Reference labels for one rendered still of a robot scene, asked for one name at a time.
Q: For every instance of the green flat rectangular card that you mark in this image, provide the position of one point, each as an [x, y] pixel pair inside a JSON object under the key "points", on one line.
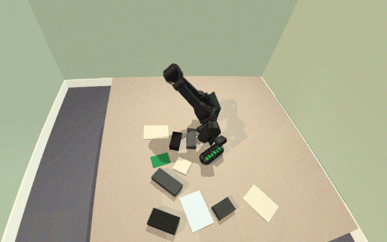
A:
{"points": [[159, 160]]}

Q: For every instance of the dark grey controller unit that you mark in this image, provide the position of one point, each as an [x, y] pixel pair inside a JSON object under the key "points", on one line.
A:
{"points": [[211, 154]]}

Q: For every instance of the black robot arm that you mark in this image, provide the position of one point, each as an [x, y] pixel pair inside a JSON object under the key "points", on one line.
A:
{"points": [[199, 100]]}

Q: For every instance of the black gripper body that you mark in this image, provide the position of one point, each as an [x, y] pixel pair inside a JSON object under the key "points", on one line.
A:
{"points": [[219, 141]]}

